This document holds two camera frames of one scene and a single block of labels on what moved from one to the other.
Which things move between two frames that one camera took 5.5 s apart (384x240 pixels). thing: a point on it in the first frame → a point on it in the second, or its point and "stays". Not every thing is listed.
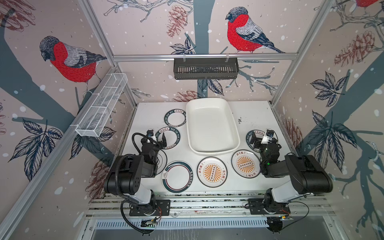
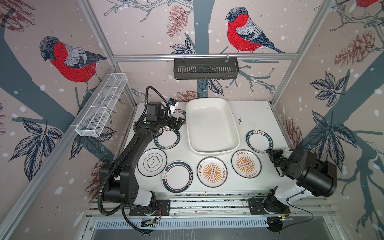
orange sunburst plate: (245, 163) stays
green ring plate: (258, 133) stays
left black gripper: (159, 144) → (177, 125)
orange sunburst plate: (212, 172) stays
